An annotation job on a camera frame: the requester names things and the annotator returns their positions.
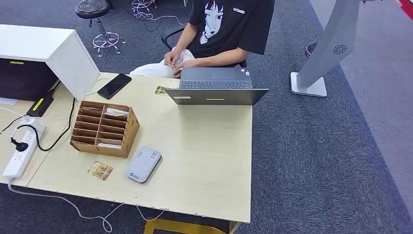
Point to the person's right hand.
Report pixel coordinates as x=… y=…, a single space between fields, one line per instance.
x=172 y=57

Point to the person's left hand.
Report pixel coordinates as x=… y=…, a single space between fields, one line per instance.
x=184 y=64

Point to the person's right forearm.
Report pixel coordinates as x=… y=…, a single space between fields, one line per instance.
x=184 y=38

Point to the person's left forearm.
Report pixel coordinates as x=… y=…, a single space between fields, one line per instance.
x=219 y=58

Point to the gold patterned card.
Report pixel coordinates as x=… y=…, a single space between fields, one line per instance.
x=160 y=90
x=100 y=170

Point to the person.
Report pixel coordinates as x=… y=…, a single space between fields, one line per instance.
x=232 y=32

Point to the white card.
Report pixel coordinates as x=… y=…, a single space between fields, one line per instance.
x=116 y=112
x=109 y=145

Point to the cardboard card organizer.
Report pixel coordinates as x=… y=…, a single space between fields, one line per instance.
x=129 y=135

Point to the grey card reader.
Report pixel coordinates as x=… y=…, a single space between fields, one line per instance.
x=143 y=164

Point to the grey laptop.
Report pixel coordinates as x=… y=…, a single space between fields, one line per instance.
x=216 y=97

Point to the black smartphone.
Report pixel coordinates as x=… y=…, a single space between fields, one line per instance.
x=114 y=86

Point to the black round stool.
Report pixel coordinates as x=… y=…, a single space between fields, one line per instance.
x=92 y=8

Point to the dark round floor base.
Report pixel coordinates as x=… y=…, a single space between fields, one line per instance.
x=309 y=50

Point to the white cabinet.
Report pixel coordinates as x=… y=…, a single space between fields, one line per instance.
x=38 y=42

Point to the black slab with yellow sticker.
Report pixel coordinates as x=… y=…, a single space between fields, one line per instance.
x=45 y=102

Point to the grey kiosk stand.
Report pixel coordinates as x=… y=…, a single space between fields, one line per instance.
x=332 y=38

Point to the black box with yellow label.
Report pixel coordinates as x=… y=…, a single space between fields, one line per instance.
x=22 y=80

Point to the white paper sheet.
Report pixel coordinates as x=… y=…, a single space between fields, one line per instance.
x=7 y=101

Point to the white power strip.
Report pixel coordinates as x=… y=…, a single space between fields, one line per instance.
x=19 y=158

